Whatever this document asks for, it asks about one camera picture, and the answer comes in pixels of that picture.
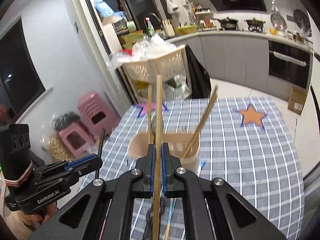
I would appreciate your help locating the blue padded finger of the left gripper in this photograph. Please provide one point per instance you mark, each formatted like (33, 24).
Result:
(82, 161)

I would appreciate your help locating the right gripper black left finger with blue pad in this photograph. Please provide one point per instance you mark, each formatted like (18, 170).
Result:
(145, 182)

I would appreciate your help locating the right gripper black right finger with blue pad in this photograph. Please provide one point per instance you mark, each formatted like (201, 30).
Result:
(172, 187)

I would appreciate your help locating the long wooden chopstick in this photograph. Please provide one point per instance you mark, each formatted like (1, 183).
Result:
(203, 120)

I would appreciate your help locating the black slotted spoon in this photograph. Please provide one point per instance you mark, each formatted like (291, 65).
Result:
(100, 149)

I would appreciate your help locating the plain wooden chopstick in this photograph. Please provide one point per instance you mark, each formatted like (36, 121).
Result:
(150, 113)

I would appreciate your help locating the grey kitchen cabinets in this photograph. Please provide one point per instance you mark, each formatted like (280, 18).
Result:
(240, 58)

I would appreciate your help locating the person's left hand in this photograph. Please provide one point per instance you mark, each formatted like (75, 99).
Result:
(35, 217)

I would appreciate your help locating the blue patterned chopstick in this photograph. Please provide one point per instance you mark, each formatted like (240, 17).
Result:
(170, 213)

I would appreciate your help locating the pink plastic stool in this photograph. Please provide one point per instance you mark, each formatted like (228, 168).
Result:
(77, 138)
(96, 115)

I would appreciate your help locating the bag of peanuts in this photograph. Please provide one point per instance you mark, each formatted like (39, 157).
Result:
(53, 144)

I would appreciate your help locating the beige plastic utensil holder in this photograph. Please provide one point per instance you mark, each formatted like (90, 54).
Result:
(177, 142)

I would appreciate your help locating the blue checked tablecloth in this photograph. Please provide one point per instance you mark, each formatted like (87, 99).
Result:
(262, 164)

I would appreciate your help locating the white lattice basket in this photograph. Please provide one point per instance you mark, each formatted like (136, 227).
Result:
(172, 66)

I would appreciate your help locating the cardboard box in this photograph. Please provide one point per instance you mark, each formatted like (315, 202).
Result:
(296, 100)

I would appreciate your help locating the yellow green basket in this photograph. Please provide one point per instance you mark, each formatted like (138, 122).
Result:
(186, 29)

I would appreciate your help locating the built-in black oven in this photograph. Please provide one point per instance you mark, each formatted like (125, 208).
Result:
(289, 63)

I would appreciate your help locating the black wok on stove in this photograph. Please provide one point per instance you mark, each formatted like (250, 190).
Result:
(228, 23)

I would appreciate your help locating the black pot on stove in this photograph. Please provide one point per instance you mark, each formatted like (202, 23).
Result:
(255, 25)

